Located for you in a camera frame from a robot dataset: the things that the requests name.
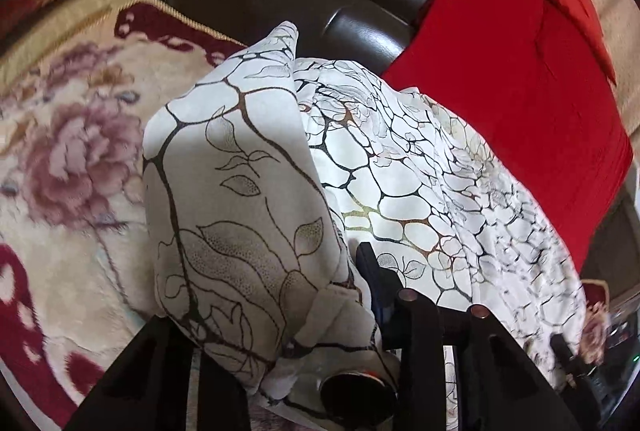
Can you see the white black-patterned coat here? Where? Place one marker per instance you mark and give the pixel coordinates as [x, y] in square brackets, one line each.
[240, 161]

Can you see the floral red beige sofa mat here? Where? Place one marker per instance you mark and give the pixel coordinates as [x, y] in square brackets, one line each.
[75, 161]

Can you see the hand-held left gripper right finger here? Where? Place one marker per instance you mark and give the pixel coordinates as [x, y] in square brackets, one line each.
[380, 293]

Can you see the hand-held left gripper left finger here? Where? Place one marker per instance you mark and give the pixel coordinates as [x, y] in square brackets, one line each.
[150, 386]

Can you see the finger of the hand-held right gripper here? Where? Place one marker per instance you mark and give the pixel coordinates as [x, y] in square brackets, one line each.
[567, 356]

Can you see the large red cushion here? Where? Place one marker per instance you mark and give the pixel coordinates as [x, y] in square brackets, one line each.
[500, 86]

